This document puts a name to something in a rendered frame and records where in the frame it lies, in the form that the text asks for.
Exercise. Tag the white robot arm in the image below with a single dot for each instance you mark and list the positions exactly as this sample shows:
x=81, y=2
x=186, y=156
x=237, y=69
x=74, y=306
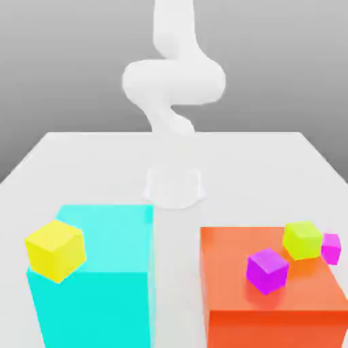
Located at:
x=174, y=81

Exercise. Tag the small magenta cube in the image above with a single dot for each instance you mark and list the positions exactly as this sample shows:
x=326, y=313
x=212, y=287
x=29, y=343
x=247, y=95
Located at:
x=267, y=272
x=331, y=248

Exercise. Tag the small yellow cube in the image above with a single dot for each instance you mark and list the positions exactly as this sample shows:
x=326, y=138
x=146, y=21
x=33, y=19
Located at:
x=54, y=252

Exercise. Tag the small lime cube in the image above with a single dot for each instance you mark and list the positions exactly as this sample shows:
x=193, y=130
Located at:
x=303, y=242

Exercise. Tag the large orange box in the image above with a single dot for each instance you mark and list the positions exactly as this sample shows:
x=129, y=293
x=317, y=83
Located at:
x=233, y=272

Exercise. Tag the large cyan box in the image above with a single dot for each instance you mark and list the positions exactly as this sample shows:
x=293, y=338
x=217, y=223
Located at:
x=108, y=299

